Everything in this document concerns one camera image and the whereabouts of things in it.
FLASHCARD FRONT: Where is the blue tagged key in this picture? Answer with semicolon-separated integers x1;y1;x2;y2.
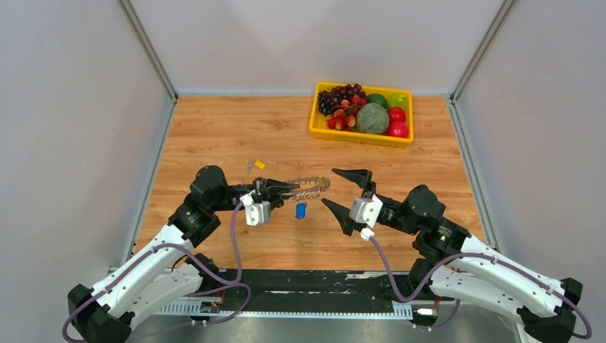
295;202;307;219

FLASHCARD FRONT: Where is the metal key organizer ring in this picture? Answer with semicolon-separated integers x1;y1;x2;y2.
279;176;332;202

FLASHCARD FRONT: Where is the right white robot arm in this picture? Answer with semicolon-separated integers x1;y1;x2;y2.
324;169;592;342

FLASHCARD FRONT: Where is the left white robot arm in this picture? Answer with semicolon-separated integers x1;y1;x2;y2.
61;165;300;342

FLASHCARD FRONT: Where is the yellow tagged key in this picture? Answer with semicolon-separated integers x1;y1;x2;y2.
246;160;267;174

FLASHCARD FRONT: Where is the pink red peach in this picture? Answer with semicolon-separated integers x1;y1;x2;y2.
385;121;409;139

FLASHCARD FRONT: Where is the green netted melon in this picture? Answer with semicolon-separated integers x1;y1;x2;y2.
356;103;390;135

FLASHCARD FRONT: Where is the red cherry bunch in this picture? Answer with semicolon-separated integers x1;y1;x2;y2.
319;95;367;131

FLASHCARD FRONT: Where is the yellow plastic tray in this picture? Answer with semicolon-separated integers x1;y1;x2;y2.
309;81;414;147

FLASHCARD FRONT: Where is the red apple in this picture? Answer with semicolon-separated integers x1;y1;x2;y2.
387;106;407;123

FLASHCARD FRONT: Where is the dark green lime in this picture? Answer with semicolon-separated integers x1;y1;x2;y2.
367;94;389;109

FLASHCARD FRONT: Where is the dark grape bunch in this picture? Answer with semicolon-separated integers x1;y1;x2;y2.
317;84;367;116

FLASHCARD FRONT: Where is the light green pear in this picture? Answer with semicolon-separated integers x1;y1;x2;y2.
388;93;410;110

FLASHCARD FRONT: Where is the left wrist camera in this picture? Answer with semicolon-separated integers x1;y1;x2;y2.
239;192;271;226

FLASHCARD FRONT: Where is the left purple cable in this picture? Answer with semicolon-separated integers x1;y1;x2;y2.
61;203;252;343

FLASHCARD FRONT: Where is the white slotted cable duct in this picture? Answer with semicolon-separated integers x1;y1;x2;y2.
151;298;414;320

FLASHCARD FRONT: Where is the right aluminium frame post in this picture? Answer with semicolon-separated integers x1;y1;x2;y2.
450;0;517;104

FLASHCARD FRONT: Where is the aluminium frame post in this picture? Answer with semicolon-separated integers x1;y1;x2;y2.
117;0;179;104
450;0;517;104

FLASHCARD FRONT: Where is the left aluminium frame post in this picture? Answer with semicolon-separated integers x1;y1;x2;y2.
117;0;179;104

